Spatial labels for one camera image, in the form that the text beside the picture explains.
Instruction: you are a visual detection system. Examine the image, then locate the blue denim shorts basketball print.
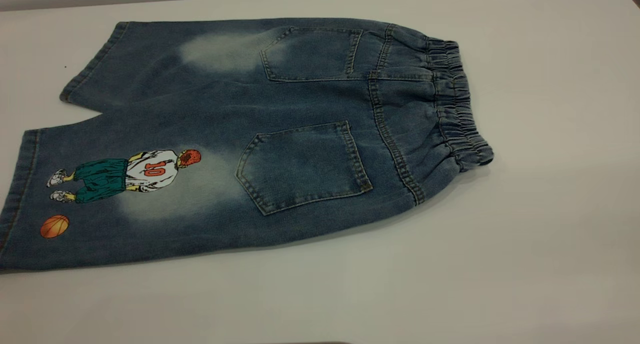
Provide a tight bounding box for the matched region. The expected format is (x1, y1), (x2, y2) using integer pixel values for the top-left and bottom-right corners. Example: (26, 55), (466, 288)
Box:
(0, 16), (496, 274)

